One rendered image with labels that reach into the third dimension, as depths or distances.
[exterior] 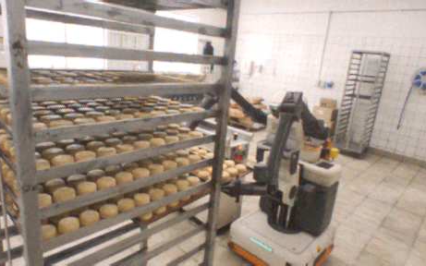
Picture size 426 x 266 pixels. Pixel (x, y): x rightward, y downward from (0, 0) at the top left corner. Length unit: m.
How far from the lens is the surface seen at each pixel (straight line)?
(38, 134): 0.70
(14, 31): 0.63
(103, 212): 0.90
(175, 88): 0.85
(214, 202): 1.11
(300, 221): 2.37
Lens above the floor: 1.52
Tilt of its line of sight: 15 degrees down
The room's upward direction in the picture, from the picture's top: 5 degrees clockwise
